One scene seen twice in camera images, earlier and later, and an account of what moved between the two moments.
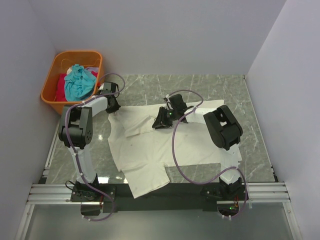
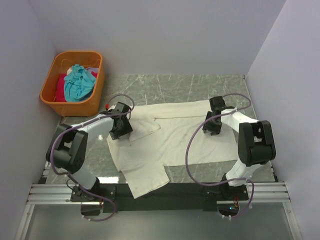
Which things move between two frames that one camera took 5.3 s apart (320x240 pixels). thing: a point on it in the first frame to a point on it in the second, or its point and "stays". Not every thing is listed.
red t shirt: x=61 y=94 stays
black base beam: x=171 y=197 stays
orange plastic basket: x=61 y=62 stays
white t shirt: x=142 y=151 stays
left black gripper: x=113 y=107 to x=120 y=129
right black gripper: x=165 y=117 to x=211 y=126
